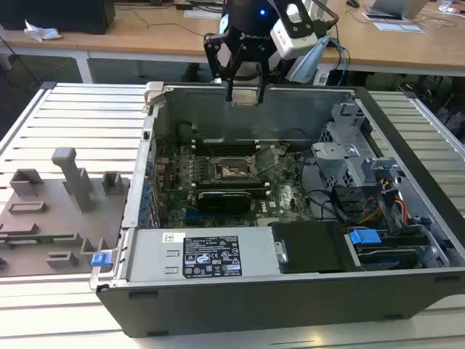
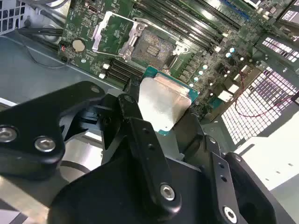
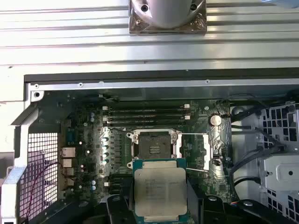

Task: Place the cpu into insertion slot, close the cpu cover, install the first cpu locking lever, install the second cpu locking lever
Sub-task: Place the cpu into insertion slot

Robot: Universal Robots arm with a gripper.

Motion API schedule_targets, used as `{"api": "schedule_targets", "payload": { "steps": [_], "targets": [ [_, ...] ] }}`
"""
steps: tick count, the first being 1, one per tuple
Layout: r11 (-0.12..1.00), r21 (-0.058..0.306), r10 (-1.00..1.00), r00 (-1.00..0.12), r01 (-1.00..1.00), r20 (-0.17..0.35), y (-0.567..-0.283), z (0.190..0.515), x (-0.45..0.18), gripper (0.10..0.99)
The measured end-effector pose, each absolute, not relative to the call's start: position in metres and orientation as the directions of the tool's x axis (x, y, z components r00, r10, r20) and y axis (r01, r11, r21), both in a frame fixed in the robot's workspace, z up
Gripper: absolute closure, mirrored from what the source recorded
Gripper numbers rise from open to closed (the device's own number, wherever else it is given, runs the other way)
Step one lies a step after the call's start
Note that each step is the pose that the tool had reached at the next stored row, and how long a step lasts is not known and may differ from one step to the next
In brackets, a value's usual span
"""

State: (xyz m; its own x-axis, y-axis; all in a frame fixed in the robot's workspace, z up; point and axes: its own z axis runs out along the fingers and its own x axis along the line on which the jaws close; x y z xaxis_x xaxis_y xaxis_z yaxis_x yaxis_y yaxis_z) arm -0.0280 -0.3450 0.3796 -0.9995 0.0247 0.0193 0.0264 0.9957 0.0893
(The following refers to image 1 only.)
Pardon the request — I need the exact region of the green motherboard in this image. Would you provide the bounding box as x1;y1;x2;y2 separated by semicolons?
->
155;143;317;230

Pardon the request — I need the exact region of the black plastic shroud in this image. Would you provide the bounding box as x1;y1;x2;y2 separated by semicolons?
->
270;221;364;273

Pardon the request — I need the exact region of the CPU socket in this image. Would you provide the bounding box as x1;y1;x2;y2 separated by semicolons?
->
214;156;263;182

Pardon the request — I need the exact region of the black open PC case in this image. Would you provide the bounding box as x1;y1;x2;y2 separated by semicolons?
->
90;81;465;339

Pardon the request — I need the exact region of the hard disk in blue carrier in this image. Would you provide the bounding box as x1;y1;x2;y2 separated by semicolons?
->
347;228;429;272

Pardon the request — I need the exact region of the metal socket cover frame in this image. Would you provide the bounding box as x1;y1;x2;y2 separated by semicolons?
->
248;144;283;174

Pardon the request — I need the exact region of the grey laptop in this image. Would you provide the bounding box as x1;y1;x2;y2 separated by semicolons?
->
365;0;432;19

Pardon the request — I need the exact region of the wooden desk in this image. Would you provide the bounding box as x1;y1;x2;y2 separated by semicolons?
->
0;0;465;78

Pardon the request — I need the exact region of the red yellow orange wire bundle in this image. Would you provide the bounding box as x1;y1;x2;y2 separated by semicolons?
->
363;196;405;223

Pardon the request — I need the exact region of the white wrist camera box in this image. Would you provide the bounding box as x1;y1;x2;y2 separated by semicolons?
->
270;1;319;59

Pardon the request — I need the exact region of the blue case latch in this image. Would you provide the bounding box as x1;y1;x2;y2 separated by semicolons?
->
91;252;111;269

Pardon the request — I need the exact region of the grey parts rack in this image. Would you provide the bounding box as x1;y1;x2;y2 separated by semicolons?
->
0;147;131;279

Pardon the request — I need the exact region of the green RAM stick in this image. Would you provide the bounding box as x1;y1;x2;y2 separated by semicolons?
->
0;234;74;244

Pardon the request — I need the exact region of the grey case latch handle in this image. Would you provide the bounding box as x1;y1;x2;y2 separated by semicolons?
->
144;81;166;107

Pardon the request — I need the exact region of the silver CPU plate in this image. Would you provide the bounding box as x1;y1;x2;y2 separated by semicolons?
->
232;87;261;108

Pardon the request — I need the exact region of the blue cable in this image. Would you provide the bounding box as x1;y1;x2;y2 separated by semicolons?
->
328;36;352;85

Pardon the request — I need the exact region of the silver power supply with label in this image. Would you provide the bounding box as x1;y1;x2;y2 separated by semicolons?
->
125;228;283;283

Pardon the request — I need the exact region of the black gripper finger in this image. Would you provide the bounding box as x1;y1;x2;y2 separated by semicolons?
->
203;32;246;103
256;57;271;108

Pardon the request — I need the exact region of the crumpled white paper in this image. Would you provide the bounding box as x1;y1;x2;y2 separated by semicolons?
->
23;19;62;41

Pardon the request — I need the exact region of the black computer box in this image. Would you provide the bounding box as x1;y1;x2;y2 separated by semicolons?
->
0;0;116;36

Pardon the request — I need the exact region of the black cable bundle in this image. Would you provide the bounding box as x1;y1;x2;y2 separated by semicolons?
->
300;151;368;223

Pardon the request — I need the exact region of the silver metal drive cage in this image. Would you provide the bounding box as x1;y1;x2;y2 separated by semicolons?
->
311;103;405;190

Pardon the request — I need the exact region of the black RAM slot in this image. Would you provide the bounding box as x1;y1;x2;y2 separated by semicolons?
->
195;146;258;156
194;180;268;190
195;140;257;148
192;187;270;198

